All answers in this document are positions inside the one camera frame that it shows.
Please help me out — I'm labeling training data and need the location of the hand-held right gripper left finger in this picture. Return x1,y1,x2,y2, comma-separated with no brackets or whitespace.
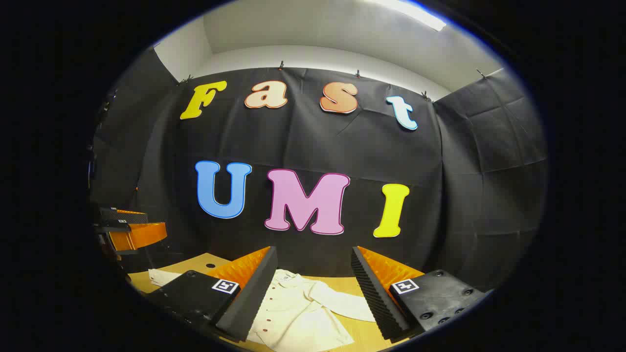
147,246,278,342

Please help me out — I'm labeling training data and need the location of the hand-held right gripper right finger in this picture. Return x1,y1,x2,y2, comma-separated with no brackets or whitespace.
351,246,487,342

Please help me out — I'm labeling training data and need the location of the cream button shirt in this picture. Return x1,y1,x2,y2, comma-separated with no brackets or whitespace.
148,268,377,352

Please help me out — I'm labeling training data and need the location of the black backdrop cloth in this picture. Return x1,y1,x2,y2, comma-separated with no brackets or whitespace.
88,46,548,294

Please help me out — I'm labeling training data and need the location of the ceiling light strip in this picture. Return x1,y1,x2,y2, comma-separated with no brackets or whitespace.
372,0,447,32

